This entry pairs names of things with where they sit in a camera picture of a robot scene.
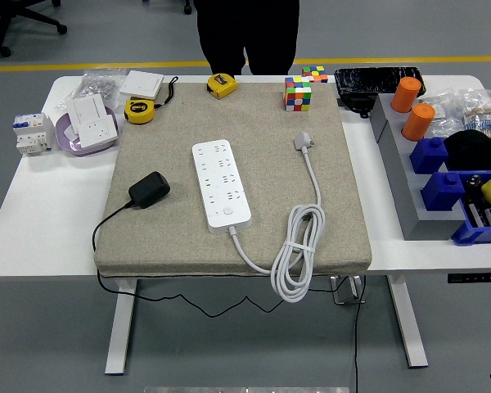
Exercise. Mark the silver metal bracket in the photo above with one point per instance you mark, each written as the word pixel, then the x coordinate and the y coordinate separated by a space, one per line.
pixel 343 288

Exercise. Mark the white switch panel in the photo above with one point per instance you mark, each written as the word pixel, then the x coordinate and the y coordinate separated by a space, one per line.
pixel 88 108

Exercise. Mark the grey stepped base block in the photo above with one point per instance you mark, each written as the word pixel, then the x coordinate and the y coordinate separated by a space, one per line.
pixel 397 163

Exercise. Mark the white circuit breaker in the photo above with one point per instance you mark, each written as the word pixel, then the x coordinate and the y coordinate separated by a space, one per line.
pixel 32 133

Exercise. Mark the yellow squarish tape measure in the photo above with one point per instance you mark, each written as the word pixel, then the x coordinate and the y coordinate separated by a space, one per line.
pixel 221 85

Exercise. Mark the clear bag of parts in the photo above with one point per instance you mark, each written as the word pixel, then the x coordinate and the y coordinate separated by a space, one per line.
pixel 444 112

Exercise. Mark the orange cylinder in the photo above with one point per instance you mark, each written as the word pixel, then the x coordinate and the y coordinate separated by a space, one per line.
pixel 418 122
pixel 407 95

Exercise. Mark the person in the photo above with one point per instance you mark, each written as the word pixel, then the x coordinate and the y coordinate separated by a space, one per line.
pixel 249 32

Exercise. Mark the blue block with knob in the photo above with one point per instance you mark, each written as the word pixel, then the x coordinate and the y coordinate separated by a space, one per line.
pixel 429 154
pixel 442 191

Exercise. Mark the black table control panel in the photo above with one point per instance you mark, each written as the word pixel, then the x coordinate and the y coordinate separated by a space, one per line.
pixel 474 278

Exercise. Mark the clear bag of resistors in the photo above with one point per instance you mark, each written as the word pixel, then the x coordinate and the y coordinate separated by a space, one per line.
pixel 483 114

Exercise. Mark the large colourful puzzle cube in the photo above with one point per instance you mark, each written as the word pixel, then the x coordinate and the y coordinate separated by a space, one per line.
pixel 298 94

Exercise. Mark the blue plastic bin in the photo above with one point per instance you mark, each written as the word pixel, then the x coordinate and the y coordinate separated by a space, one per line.
pixel 474 234

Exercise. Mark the clear bag of screws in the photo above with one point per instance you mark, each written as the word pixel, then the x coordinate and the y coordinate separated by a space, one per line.
pixel 96 84

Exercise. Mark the black chair caster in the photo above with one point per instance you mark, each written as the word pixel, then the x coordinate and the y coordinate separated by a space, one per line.
pixel 187 6

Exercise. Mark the grey-brown mat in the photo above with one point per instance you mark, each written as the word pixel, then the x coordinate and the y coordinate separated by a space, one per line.
pixel 249 123

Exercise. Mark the black cloth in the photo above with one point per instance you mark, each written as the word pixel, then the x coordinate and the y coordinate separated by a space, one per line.
pixel 474 149

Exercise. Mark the white flat switch plate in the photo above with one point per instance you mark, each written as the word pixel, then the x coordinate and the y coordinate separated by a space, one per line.
pixel 141 84

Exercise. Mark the small black device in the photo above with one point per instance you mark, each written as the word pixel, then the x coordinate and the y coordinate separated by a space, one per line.
pixel 358 104

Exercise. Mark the white wall socket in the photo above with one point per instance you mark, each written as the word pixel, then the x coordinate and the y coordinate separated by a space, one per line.
pixel 96 131

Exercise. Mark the black glossy tray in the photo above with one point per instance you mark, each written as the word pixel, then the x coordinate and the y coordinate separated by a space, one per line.
pixel 376 79

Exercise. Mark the small colourful puzzle cube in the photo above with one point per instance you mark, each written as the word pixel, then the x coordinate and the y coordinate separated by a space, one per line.
pixel 315 73

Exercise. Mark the dark brown round knob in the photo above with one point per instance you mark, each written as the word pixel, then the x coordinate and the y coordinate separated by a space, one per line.
pixel 473 182

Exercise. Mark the purple bowl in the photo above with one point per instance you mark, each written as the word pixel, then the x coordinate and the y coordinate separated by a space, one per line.
pixel 65 141

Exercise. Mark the yellow round tape measure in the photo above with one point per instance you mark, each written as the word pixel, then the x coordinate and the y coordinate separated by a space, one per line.
pixel 139 110

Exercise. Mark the black office chair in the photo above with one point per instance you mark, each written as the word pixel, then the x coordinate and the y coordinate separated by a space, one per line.
pixel 8 16

